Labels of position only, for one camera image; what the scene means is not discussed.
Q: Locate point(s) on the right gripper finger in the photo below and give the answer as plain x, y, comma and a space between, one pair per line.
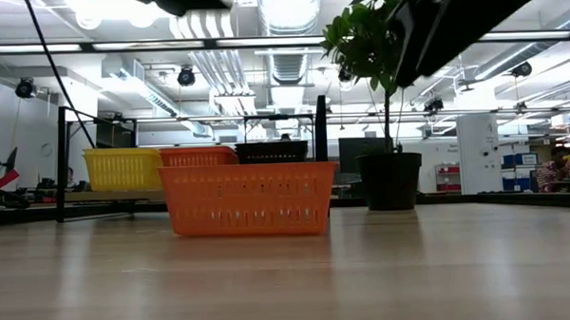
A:
411, 37
475, 15

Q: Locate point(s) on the orange-red plastic basket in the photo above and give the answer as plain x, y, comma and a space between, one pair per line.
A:
197, 157
248, 199

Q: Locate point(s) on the black plastic basket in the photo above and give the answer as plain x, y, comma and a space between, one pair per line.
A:
270, 153

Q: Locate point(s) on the green leafy plant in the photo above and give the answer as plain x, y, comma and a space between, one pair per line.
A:
357, 48

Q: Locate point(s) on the black ceiling spotlight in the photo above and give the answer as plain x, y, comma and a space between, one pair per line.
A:
433, 105
26, 88
522, 70
186, 77

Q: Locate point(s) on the dark computer monitor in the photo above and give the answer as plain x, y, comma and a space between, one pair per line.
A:
360, 150

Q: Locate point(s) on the white pillar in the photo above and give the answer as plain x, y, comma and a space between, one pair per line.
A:
477, 153

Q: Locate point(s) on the black plant pot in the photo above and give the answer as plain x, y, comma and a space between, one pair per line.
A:
389, 180

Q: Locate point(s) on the red storage bins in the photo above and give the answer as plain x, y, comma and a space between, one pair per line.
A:
448, 178

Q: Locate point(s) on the blue storage bins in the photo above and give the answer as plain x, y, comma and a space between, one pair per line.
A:
520, 171

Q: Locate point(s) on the person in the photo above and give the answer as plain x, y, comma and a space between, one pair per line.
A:
554, 172

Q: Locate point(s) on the silver ceiling air duct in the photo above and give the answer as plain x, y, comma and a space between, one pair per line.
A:
289, 69

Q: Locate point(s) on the thin black background frame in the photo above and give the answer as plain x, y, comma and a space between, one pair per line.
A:
279, 117

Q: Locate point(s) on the black aluminium rig frame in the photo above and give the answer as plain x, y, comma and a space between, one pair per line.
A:
481, 201

